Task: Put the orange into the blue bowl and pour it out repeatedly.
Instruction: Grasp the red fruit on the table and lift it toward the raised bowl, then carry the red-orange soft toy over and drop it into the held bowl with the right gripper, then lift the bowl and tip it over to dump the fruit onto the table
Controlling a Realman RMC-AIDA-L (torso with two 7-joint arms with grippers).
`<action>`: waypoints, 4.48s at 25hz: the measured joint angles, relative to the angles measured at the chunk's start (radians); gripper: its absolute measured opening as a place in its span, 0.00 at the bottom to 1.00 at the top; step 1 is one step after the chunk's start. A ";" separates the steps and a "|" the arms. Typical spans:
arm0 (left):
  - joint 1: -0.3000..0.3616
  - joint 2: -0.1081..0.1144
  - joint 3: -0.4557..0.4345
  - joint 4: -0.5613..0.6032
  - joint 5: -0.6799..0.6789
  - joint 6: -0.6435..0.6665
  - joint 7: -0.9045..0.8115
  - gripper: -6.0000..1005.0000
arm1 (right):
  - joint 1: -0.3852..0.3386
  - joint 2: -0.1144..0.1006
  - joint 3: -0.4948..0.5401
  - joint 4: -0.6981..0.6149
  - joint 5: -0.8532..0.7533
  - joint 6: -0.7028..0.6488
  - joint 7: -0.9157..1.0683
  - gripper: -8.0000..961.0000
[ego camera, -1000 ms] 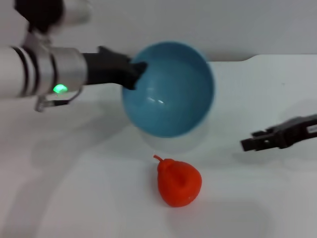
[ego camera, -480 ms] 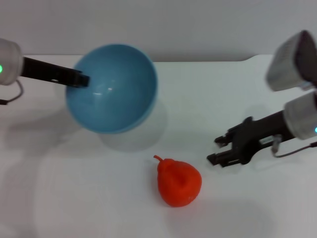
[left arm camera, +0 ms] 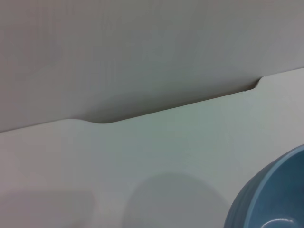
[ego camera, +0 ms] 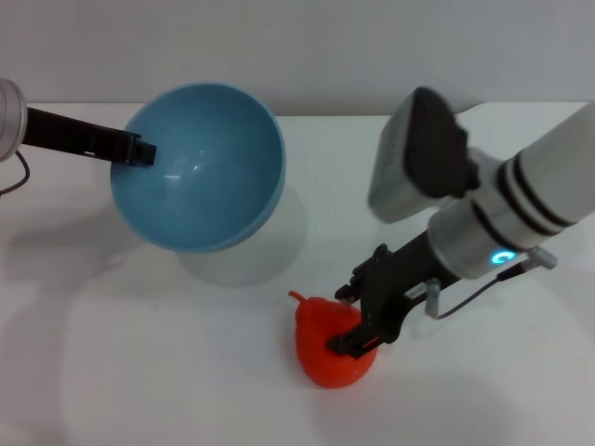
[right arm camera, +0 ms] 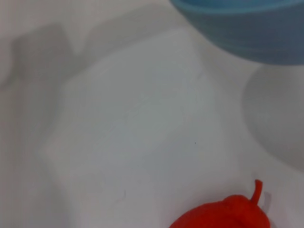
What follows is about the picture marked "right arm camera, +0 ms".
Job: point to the orange toy fruit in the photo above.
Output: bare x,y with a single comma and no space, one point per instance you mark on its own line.
225,213

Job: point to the blue ceramic bowl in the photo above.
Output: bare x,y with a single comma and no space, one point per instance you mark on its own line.
249,28

